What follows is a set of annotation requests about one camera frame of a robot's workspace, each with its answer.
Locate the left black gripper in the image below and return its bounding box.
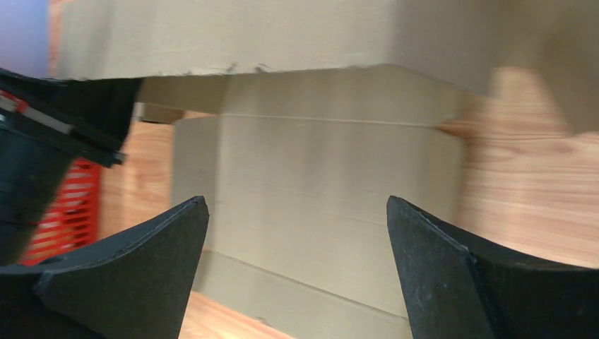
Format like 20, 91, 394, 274
1, 69, 143, 266

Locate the cardboard box stack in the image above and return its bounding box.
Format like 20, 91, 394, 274
59, 1, 598, 338

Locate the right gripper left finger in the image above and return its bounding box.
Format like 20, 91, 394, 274
1, 196, 209, 339

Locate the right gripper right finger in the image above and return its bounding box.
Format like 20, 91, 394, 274
386, 196, 598, 339

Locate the red plastic shopping basket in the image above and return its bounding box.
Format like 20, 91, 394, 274
20, 160, 101, 265

